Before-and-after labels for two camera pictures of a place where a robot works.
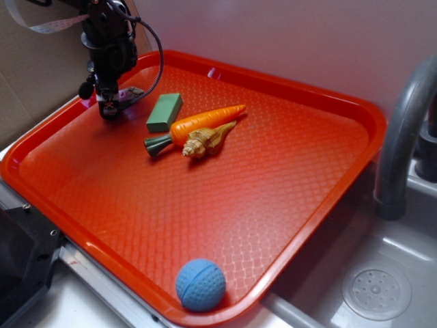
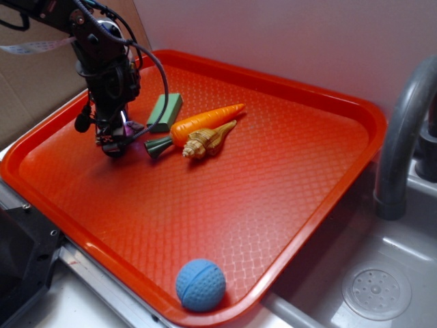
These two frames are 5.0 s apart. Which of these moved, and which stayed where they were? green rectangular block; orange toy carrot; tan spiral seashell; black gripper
Moved: black gripper
Stayed: green rectangular block; tan spiral seashell; orange toy carrot
